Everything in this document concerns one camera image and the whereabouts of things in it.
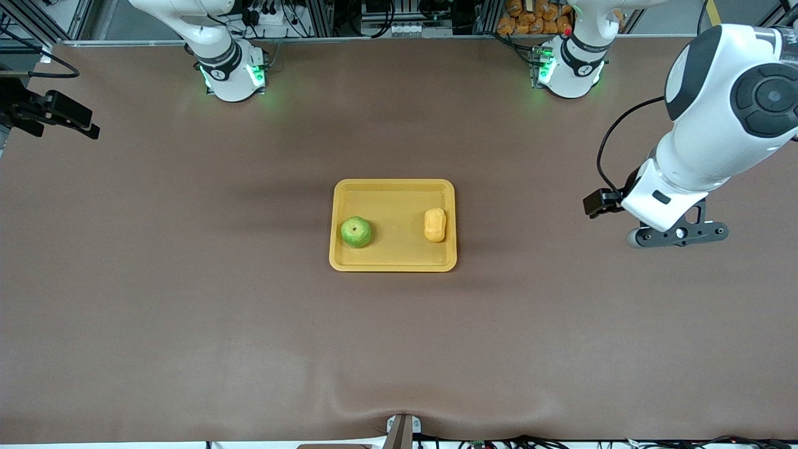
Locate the yellow potato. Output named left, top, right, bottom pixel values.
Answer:
left=423, top=207, right=448, bottom=243

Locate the green apple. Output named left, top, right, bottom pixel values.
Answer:
left=340, top=216, right=374, bottom=249

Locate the yellow plastic tray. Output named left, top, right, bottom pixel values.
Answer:
left=329, top=178, right=458, bottom=273

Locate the pile of orange bread rolls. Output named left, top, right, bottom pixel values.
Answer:
left=496, top=0, right=575, bottom=37

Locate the white power strip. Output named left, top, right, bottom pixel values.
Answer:
left=245, top=5, right=301, bottom=30

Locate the brown table mat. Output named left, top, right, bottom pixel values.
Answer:
left=0, top=36, right=798, bottom=445

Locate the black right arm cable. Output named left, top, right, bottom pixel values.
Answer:
left=0, top=30, right=81, bottom=79

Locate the aluminium table frame rail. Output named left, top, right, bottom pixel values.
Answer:
left=61, top=32, right=699, bottom=48

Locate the metal table clamp bracket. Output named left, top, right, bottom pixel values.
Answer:
left=385, top=413, right=423, bottom=449

